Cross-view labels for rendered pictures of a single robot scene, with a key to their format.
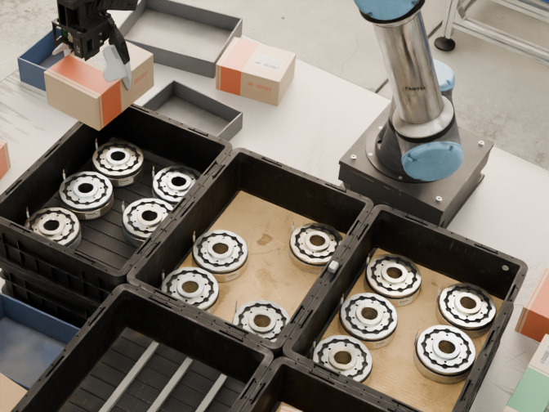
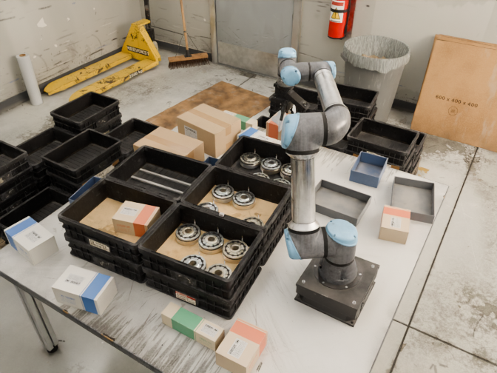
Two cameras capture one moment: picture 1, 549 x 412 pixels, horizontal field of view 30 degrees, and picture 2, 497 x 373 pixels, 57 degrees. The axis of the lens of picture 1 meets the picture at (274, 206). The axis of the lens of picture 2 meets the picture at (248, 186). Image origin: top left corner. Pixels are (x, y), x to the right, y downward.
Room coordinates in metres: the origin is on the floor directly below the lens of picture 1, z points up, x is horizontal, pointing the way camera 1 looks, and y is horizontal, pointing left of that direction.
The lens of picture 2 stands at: (1.32, -1.52, 2.18)
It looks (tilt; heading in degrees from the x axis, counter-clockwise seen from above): 38 degrees down; 92
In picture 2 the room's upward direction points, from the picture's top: straight up
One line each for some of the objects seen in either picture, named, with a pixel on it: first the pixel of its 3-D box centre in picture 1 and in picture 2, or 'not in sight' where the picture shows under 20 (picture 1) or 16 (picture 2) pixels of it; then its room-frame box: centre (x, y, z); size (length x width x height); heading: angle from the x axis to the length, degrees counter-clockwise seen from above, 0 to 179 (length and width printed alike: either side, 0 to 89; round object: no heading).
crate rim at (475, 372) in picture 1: (409, 310); (202, 240); (1.10, -0.25, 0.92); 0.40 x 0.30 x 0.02; 156
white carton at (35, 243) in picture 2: not in sight; (31, 240); (0.33, -0.09, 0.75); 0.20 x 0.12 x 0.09; 143
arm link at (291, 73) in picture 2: not in sight; (293, 72); (1.45, 0.25, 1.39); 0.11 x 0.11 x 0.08; 5
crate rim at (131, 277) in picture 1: (255, 243); (237, 196); (1.23, 0.03, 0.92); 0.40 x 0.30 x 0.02; 156
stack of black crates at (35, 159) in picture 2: not in sight; (49, 165); (-0.13, 1.06, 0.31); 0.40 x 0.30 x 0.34; 60
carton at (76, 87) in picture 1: (100, 79); (287, 128); (1.45, 0.34, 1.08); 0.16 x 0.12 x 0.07; 150
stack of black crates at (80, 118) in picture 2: not in sight; (91, 132); (0.06, 1.41, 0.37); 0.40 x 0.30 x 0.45; 61
